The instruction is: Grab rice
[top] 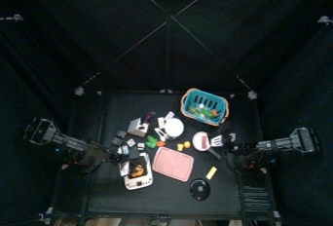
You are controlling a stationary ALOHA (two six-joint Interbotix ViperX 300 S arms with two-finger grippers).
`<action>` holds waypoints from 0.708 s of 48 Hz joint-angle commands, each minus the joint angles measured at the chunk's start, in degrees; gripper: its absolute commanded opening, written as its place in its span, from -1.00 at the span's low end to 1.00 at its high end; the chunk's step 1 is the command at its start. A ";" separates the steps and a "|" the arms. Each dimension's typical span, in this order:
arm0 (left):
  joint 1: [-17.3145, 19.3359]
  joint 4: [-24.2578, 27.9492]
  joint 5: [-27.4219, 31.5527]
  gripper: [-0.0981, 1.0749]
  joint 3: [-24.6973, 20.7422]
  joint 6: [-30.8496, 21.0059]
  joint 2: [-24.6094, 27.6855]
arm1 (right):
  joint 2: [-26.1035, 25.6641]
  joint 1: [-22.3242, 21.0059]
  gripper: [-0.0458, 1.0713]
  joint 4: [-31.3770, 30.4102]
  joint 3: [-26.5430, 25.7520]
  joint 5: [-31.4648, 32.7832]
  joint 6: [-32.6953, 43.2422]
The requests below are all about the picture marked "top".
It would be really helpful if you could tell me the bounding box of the white rice bowl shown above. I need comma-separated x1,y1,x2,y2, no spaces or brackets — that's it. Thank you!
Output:
164,118,185,138

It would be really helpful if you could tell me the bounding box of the dark grey toy block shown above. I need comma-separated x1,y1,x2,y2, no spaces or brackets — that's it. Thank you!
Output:
127,148,141,160

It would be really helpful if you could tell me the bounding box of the silver toy spatula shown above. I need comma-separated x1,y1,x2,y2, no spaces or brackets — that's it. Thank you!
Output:
209,133,224,148

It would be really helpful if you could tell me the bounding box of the orange toy food on tray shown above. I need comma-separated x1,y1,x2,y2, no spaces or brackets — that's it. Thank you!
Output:
129,165,145,178

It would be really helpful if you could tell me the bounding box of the toy pan with pink inside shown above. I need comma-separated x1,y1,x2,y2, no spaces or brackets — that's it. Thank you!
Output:
191,131,221,160

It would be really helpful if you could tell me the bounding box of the white toy stove tray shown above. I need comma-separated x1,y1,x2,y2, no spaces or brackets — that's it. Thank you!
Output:
120,151,155,192

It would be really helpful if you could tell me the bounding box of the green toy leafy vegetable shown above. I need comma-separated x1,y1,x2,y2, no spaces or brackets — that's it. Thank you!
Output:
144,134,159,150

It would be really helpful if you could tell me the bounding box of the yellow toy stick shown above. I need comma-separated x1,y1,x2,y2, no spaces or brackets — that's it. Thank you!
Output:
204,166,217,181

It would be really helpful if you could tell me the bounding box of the grey wooden knife block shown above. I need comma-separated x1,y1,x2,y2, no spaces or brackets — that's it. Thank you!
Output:
125,117,151,138

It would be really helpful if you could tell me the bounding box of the green toy vegetable in basket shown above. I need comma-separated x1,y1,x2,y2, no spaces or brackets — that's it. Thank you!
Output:
188,105,213,120

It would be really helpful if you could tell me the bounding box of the pink cutting board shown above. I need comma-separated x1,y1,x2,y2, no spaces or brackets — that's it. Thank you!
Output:
151,146,195,183

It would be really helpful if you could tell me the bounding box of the purple toy eggplant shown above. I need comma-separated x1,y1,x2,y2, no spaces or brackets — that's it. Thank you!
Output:
143,111,157,125

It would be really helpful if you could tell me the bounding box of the round black plate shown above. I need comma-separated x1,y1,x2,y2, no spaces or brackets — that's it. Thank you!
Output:
188,177,212,202

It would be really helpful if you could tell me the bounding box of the teal basket with orange rim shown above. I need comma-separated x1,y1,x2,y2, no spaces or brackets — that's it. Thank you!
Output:
179,88,230,128

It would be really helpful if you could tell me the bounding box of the white text label sticker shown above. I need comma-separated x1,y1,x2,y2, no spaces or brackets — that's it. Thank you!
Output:
240,184,271,213

